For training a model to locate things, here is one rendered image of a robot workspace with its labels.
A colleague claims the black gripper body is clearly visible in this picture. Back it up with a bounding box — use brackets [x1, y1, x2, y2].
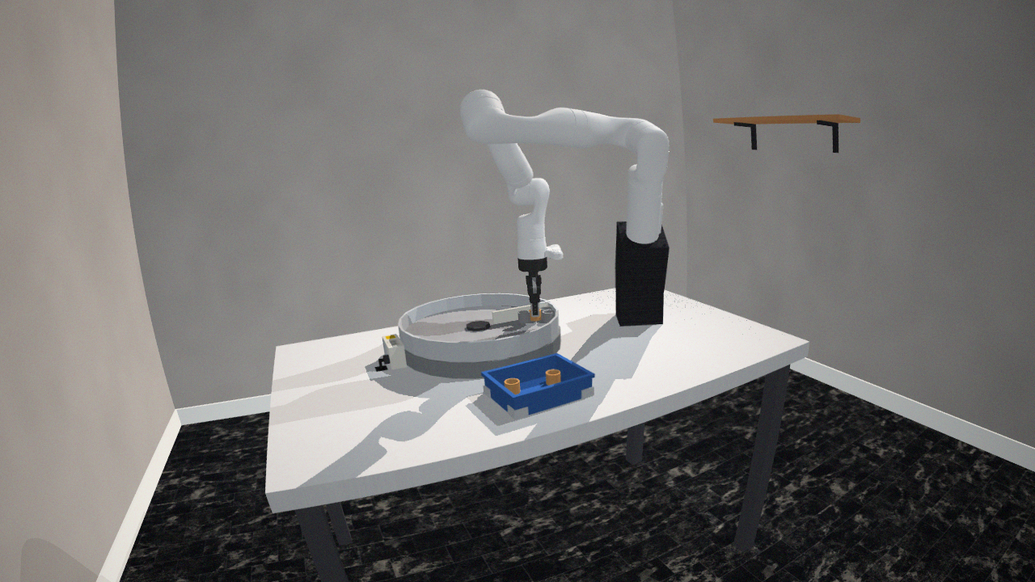
[518, 257, 548, 286]

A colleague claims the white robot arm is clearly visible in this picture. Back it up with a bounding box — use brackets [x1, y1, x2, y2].
[460, 90, 669, 259]

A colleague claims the blue open-top crate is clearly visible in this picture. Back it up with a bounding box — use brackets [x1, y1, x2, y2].
[481, 353, 595, 420]

